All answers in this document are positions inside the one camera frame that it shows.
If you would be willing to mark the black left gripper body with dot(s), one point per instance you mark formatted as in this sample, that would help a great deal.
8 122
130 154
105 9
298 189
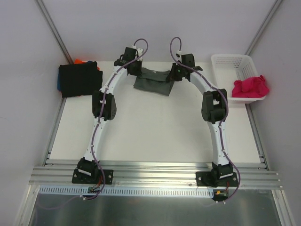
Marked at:
135 68

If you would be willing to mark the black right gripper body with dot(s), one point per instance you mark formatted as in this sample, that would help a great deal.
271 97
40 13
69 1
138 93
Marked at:
174 75

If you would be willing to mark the grey t shirt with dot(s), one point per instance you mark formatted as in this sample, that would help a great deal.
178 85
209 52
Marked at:
154 81

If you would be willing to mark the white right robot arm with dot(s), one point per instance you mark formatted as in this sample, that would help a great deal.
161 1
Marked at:
214 111

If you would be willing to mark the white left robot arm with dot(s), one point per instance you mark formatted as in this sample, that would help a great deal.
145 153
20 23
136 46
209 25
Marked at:
104 107

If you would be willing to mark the white plastic basket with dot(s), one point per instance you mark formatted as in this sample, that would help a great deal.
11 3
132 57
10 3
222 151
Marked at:
228 68

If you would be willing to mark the folded black t shirt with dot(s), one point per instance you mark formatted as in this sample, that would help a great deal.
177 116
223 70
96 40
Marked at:
75 82

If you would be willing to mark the folded orange t shirt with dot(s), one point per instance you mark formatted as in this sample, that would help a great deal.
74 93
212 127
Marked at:
86 65

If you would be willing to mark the pink t shirt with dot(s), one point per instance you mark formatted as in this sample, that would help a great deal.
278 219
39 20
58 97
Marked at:
254 87

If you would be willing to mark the folded blue t shirt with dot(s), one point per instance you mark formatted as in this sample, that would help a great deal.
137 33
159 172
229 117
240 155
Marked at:
58 83

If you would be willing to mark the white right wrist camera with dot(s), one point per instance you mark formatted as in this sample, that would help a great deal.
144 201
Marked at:
178 55

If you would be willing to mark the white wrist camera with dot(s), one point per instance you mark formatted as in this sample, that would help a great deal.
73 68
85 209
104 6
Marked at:
138 52
178 55

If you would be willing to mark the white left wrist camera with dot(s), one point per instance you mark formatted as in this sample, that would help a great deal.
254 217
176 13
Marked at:
138 52

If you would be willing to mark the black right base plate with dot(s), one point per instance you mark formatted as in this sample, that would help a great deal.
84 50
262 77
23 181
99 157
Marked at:
205 178

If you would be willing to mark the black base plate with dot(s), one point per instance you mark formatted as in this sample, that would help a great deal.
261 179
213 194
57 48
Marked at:
82 178
205 178

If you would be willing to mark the aluminium left frame post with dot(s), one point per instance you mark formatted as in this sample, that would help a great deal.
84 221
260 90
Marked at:
55 32

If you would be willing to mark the aluminium corner frame post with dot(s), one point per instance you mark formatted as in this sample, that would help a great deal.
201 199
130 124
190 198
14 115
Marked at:
264 25

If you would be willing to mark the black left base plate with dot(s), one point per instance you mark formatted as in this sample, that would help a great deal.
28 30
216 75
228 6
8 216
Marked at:
82 178

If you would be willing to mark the white slotted cable duct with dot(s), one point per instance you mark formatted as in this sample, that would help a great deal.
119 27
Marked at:
129 191

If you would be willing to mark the aluminium mounting rail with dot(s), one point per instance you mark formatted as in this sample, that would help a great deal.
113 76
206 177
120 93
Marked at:
156 174

